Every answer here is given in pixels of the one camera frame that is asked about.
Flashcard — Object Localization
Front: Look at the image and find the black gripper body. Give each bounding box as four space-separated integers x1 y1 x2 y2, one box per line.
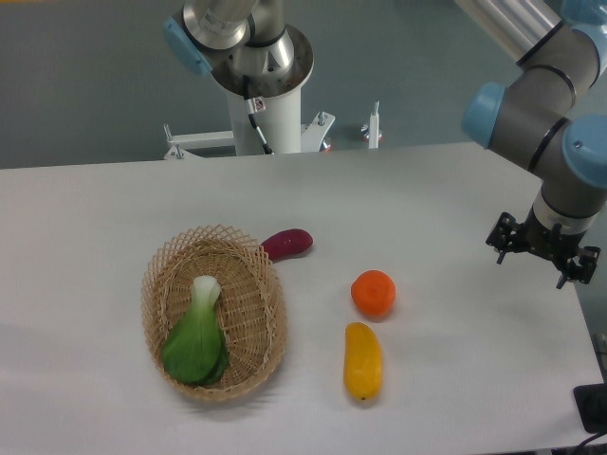
513 221 584 273

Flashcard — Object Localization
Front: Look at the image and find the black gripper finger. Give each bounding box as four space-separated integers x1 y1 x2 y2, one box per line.
555 246 601 289
486 212 517 264

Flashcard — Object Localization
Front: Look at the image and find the orange fruit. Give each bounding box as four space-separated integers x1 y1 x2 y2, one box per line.
350 269 396 319

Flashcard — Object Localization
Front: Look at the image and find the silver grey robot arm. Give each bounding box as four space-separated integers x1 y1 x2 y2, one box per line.
163 1 606 283

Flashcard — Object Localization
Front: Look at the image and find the black device at table edge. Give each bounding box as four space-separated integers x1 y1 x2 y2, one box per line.
573 383 606 433

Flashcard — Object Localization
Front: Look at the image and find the yellow mango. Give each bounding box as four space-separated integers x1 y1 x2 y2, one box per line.
343 322 383 401

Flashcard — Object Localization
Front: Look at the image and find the purple sweet potato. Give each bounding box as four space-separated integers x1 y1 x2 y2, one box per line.
261 228 314 262

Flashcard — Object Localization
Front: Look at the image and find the woven bamboo basket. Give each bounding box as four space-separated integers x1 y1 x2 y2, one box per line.
141 225 287 403

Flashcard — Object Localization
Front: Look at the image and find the green bok choy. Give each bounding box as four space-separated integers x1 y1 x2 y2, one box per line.
161 276 229 386

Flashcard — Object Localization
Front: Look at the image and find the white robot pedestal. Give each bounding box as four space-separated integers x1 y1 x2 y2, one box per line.
162 23 338 161

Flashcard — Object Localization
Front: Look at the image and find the black cable on pedestal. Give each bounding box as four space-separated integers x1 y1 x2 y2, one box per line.
241 74 275 156

